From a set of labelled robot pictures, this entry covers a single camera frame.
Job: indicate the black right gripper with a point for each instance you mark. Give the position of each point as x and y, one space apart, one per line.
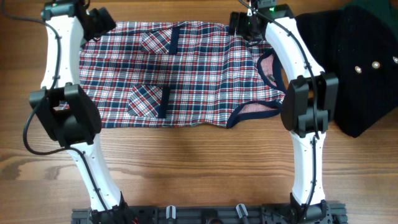
239 28

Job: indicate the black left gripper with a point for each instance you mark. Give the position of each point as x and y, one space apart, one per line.
106 22

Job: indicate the plaid sleeveless dress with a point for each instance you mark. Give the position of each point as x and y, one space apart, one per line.
171 74

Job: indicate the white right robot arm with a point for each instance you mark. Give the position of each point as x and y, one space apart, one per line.
307 109

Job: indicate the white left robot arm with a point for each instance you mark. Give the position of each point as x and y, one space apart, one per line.
67 113

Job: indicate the black knit jacket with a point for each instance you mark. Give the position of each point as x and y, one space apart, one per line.
362 51

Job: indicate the green garment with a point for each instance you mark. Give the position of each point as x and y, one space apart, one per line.
382 9

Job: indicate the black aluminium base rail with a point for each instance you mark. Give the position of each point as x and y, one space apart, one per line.
208 214

